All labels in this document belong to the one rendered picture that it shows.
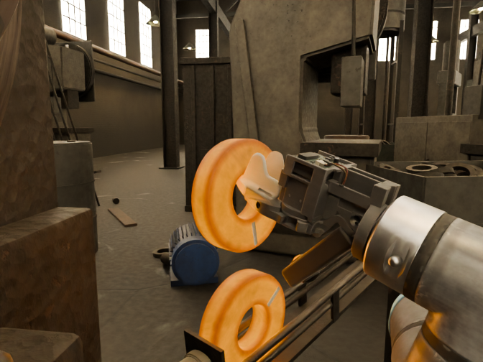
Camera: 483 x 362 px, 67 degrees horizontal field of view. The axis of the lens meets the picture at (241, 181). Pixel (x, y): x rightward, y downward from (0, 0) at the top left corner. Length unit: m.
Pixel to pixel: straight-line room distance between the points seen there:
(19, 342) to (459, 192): 2.06
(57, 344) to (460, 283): 0.35
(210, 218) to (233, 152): 0.09
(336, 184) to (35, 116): 0.41
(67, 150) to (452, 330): 2.67
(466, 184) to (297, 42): 1.41
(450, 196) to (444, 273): 1.83
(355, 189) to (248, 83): 2.42
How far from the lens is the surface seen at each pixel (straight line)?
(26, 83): 0.58
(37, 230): 0.51
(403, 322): 0.50
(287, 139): 2.71
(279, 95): 2.74
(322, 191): 0.40
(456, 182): 2.19
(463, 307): 0.36
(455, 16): 6.83
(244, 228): 0.50
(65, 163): 2.84
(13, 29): 0.33
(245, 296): 0.53
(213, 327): 0.51
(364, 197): 0.39
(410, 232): 0.36
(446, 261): 0.36
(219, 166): 0.46
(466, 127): 3.90
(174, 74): 8.94
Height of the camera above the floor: 0.99
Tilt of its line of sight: 8 degrees down
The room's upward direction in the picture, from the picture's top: straight up
